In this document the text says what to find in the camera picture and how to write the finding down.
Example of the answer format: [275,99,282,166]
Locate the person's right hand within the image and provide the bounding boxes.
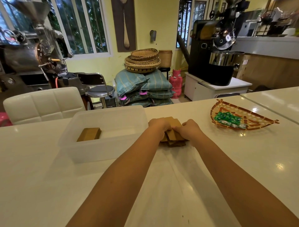
[172,119,203,147]

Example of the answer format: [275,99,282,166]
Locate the person's left hand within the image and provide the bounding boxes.
[148,118,174,141]

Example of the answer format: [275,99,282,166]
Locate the brown kraft paper bag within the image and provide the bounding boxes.
[161,127,187,142]

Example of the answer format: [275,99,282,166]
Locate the person's right forearm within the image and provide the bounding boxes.
[192,137,299,227]

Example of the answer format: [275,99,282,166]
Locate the person's left forearm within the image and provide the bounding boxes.
[66,127,164,227]

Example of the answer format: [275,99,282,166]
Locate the pile of brown paper bags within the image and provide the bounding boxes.
[148,116,189,148]

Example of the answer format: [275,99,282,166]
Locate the striped teal sack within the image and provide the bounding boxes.
[119,89,176,103]
[140,68,173,91]
[121,98,174,108]
[114,69,150,96]

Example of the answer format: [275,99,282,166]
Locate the pink gas cylinder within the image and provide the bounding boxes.
[169,69,183,99]

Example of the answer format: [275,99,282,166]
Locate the pile of green sachets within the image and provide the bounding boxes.
[214,111,247,129]

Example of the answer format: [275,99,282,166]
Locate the black small stool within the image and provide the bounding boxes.
[158,67,170,80]

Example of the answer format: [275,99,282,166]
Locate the white cabinet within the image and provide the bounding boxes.
[184,72,253,101]

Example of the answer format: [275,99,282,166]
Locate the clear plastic storage tub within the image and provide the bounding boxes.
[58,105,149,164]

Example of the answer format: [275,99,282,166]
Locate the woven bamboo tray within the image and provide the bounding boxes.
[210,99,280,131]

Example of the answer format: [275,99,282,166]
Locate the tall woven basket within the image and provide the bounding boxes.
[158,50,173,68]

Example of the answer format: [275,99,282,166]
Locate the stack of woven flat baskets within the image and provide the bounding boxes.
[124,48,161,74]

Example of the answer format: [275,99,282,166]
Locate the chrome bar stool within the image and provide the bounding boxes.
[77,72,116,109]

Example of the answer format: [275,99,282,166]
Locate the black coffee roaster machine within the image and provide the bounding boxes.
[188,0,250,86]

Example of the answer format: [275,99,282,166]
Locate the grey counter with wood panel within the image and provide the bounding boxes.
[233,36,299,92]

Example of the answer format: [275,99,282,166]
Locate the white padded chair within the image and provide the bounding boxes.
[3,87,86,125]

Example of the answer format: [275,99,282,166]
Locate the white framed window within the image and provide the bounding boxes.
[0,0,112,59]

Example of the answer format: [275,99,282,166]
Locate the silver coffee roaster machine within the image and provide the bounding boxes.
[0,0,75,99]

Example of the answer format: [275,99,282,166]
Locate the pink plastic object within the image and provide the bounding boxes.
[0,111,13,127]

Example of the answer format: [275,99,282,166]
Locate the wooden spoon wall art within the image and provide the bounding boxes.
[111,0,137,53]

